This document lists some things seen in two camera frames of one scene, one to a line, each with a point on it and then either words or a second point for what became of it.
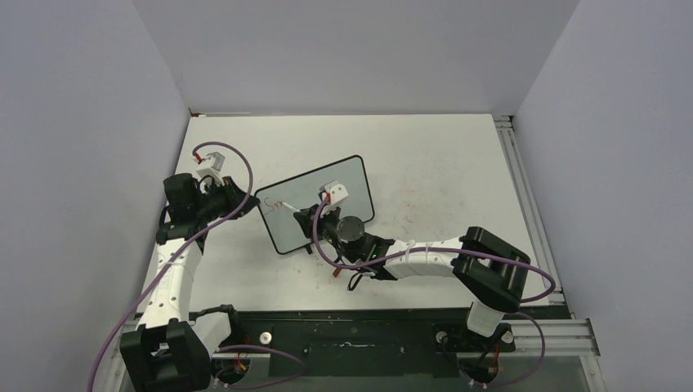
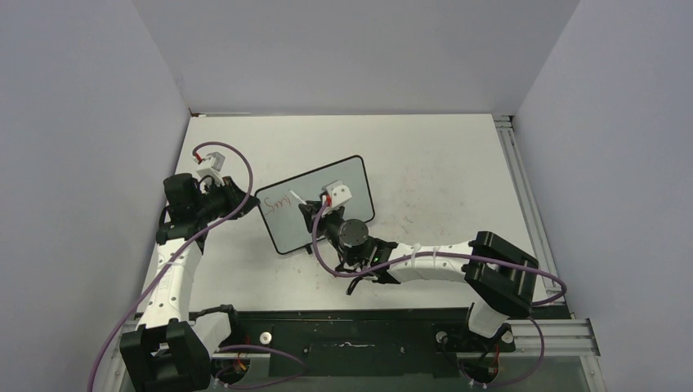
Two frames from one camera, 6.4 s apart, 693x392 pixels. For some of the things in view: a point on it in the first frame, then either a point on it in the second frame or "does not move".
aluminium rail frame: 564,338 does not move
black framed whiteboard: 283,229 does not move
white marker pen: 291,207 to 296,195
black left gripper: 230,187 does not move
